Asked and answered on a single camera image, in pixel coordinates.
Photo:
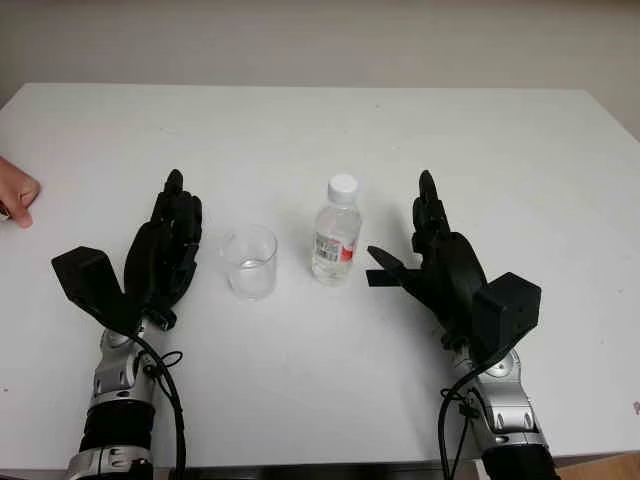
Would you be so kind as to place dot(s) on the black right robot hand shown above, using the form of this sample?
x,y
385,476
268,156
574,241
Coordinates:
x,y
452,265

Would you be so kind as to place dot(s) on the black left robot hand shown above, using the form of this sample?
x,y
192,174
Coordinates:
x,y
150,255

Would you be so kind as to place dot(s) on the clear plastic water bottle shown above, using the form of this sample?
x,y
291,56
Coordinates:
x,y
336,240

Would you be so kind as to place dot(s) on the clear glass cup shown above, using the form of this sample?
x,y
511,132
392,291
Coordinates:
x,y
250,265

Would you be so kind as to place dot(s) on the black tape strip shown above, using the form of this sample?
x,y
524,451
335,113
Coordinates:
x,y
381,279

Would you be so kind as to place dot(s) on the person's bare hand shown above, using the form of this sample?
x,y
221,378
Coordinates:
x,y
17,192

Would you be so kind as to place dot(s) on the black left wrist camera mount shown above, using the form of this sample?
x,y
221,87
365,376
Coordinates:
x,y
90,280

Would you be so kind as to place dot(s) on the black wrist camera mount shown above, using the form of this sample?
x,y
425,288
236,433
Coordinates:
x,y
505,315
90,280

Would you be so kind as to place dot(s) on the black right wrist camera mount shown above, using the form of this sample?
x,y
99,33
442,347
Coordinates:
x,y
505,315

